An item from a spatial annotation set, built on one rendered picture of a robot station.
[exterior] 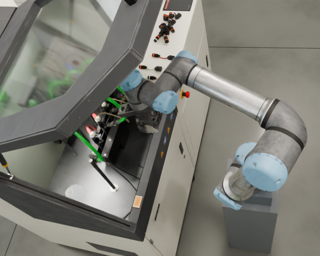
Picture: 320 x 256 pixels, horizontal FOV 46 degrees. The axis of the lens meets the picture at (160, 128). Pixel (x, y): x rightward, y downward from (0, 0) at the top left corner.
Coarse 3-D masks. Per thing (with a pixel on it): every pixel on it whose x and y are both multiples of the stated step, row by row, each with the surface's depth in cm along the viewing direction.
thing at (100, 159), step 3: (75, 132) 138; (78, 135) 138; (81, 138) 138; (84, 138) 139; (84, 141) 139; (87, 141) 140; (87, 144) 139; (90, 144) 140; (90, 147) 140; (93, 147) 141; (93, 150) 141; (96, 150) 142; (96, 153) 142; (99, 153) 143; (99, 156) 144; (102, 156) 146; (99, 159) 152; (102, 159) 147
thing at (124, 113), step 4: (124, 104) 141; (128, 104) 140; (120, 108) 141; (124, 108) 140; (128, 108) 138; (120, 112) 140; (124, 112) 139; (128, 112) 137; (132, 112) 136; (136, 112) 135; (120, 116) 141; (124, 116) 141
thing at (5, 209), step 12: (0, 0) 168; (12, 0) 167; (0, 12) 159; (12, 12) 158; (0, 24) 155; (0, 36) 152; (0, 204) 177; (12, 216) 200; (24, 216) 190; (36, 228) 217; (48, 228) 205; (48, 240) 253; (60, 240) 238
